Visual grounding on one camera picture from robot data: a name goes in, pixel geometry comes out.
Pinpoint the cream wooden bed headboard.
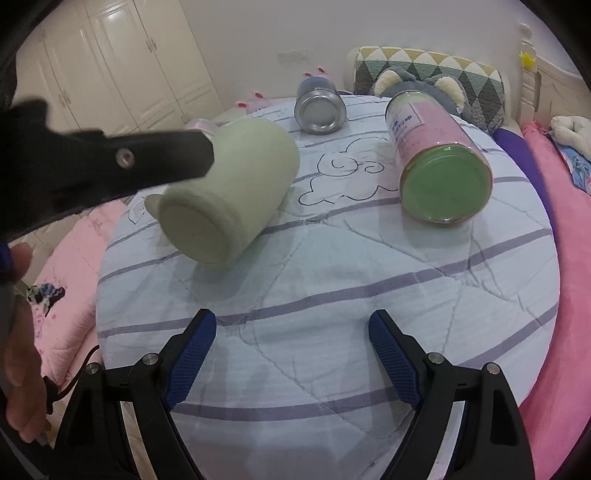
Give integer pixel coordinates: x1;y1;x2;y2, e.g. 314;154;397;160
503;23;590;135

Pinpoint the white wall socket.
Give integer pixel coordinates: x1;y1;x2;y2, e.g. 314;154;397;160
276;50;310;66

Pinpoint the yellow star sticker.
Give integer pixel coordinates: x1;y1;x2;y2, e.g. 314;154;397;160
519;51;536;71

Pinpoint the cream white wardrobe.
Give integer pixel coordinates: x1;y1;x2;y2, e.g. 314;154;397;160
15;0;223;135

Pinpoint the pink bunny toy with heart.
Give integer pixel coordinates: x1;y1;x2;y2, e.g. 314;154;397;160
304;67;329;79

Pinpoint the green ceramic cup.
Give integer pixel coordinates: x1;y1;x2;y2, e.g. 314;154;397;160
144;117;300;264

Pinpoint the grey cat plush toy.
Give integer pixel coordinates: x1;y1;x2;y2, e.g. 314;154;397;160
372;66;473;122

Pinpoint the left human hand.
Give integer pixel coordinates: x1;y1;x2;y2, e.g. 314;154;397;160
0;242;50;444

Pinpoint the blue cartoon pillow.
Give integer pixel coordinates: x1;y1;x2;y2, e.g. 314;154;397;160
558;144;591;195

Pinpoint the triangle patterned headboard cushion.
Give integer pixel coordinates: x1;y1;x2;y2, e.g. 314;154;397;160
353;46;510;134

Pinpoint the striped quilted table cover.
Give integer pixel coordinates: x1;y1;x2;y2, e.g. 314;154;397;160
96;96;560;479

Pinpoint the purple pillow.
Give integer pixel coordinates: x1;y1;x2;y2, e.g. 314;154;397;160
492;127;556;230

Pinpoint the pink bunny toy left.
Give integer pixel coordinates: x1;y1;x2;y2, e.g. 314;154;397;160
235;91;271;115

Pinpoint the green pink cookie jar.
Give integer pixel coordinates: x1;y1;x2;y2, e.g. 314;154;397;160
385;90;493;224

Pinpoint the white plush toy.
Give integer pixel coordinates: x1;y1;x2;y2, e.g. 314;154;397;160
550;116;591;161

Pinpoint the pink plastic cup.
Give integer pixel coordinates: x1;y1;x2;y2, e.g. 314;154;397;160
184;118;218;139

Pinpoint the pink folded blanket left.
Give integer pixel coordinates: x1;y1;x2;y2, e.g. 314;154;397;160
32;200;126;388

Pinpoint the pink blanket right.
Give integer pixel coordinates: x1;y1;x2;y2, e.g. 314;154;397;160
520;122;590;479

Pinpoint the blue black metal can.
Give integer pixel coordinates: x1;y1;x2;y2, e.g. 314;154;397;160
294;76;346;135

